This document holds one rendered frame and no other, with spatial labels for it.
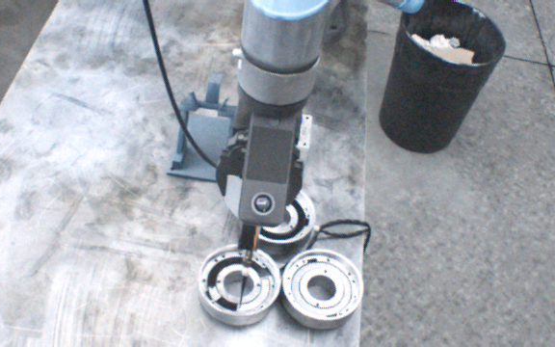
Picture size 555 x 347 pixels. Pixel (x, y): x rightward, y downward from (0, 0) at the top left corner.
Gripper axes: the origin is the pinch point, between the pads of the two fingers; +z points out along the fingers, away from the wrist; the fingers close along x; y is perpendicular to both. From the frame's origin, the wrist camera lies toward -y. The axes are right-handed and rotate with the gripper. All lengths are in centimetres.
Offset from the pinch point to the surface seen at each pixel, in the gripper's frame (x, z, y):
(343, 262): -12.9, 9.8, 2.0
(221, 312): 2.0, 9.3, -8.3
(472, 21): -61, 55, 130
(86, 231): 22.5, 13.0, 2.6
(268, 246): -2.7, 10.2, 3.1
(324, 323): -10.9, 9.9, -7.3
